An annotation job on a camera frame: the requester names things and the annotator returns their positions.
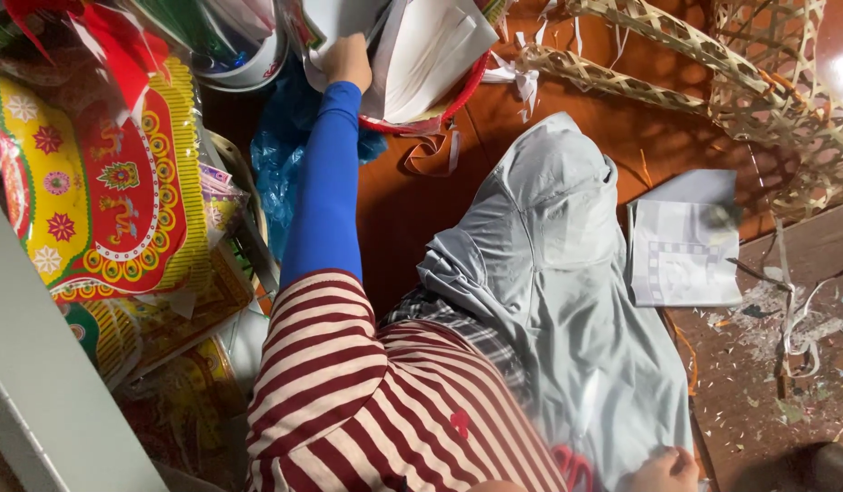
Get brown wooden board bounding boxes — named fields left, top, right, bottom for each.
left=659, top=198, right=843, bottom=492

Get person's plaid trousers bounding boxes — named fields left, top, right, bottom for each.
left=380, top=286, right=532, bottom=404

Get bunch of white paper strips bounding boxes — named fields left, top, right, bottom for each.
left=482, top=51, right=543, bottom=124

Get red paper sheets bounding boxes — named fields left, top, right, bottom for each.
left=3, top=0, right=171, bottom=118

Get stack of white paper sheets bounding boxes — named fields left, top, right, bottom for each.
left=285, top=0, right=502, bottom=125

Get grey cloth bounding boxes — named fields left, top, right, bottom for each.
left=416, top=111, right=696, bottom=492

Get red plastic basket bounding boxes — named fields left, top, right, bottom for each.
left=358, top=49, right=492, bottom=136

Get curled white paper strip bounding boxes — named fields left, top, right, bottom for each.
left=401, top=128, right=463, bottom=178

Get yellow green printed packet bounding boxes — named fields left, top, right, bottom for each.
left=52, top=239, right=256, bottom=392

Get heap of paper scraps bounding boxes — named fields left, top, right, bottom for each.
left=705, top=273, right=843, bottom=428

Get long white paper strip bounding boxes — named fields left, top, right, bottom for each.
left=773, top=217, right=841, bottom=379

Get dark grey object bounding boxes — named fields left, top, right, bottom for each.
left=755, top=441, right=843, bottom=492

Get white round tub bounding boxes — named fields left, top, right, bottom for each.
left=188, top=0, right=290, bottom=94

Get person's left hand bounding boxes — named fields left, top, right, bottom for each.
left=321, top=33, right=375, bottom=94

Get grey board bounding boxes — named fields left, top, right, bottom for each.
left=0, top=183, right=171, bottom=492

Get red gold printed packet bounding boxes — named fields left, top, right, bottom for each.
left=114, top=335, right=250, bottom=482

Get red handled scissors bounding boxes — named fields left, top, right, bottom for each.
left=549, top=443, right=595, bottom=492

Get blue plastic bag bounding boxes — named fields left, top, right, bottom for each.
left=250, top=57, right=389, bottom=262

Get white sheet with grey print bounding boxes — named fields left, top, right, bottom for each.
left=626, top=169, right=744, bottom=308

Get large red yellow printed packet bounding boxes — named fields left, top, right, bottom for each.
left=0, top=55, right=212, bottom=303

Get person's right hand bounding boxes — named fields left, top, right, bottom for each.
left=629, top=446, right=701, bottom=492

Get woven bamboo frame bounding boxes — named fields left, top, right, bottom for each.
left=516, top=0, right=843, bottom=221

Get person's striped red shirt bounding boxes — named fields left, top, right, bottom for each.
left=244, top=268, right=570, bottom=492

